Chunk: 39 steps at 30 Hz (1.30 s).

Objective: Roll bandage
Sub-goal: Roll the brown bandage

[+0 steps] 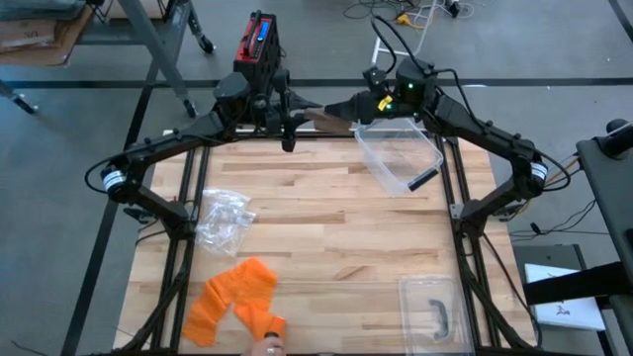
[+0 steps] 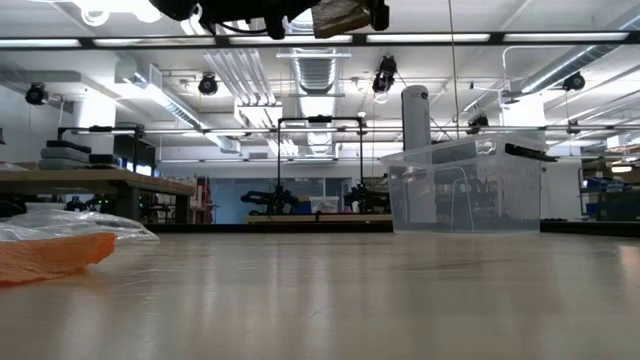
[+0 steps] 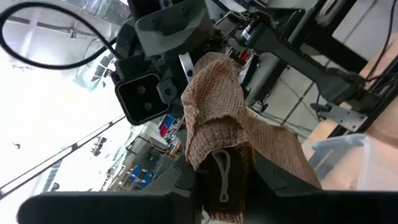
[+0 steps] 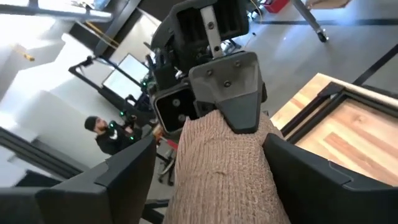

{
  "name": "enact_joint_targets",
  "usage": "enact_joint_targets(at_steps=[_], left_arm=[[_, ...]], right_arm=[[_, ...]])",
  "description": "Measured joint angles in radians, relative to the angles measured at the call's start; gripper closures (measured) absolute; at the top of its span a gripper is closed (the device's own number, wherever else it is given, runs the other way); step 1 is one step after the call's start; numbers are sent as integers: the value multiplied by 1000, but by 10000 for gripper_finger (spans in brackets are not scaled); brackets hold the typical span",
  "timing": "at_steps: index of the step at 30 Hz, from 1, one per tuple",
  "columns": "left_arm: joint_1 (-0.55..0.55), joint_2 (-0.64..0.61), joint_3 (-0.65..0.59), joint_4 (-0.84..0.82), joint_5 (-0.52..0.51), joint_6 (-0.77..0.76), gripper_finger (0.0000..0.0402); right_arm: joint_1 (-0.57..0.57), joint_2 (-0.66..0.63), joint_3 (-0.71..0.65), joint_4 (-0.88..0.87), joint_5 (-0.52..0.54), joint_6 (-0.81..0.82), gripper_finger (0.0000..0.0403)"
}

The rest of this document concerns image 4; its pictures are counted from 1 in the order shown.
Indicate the brown elastic bandage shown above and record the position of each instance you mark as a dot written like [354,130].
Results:
[224,174]

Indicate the person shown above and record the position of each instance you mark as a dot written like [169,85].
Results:
[109,137]

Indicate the black background gantry frame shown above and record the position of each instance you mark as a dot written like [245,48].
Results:
[93,81]

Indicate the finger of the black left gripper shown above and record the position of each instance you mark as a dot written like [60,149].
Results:
[230,90]

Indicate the black table frame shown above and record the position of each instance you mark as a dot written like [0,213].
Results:
[314,105]

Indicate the black overhead frame bar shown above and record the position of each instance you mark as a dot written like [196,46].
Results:
[118,25]

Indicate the grey office chair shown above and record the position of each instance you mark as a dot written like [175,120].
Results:
[168,168]

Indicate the red black power station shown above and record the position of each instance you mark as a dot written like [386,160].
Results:
[275,4]

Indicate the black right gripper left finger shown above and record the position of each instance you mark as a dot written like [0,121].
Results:
[93,193]

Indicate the red bar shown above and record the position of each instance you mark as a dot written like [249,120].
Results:
[171,144]

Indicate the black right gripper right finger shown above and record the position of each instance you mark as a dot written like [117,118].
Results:
[326,193]

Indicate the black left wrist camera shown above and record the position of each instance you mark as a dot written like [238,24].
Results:
[174,109]

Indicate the white screen monitor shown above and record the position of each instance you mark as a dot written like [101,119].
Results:
[122,85]
[133,67]

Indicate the cardboard box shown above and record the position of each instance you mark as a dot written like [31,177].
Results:
[326,3]

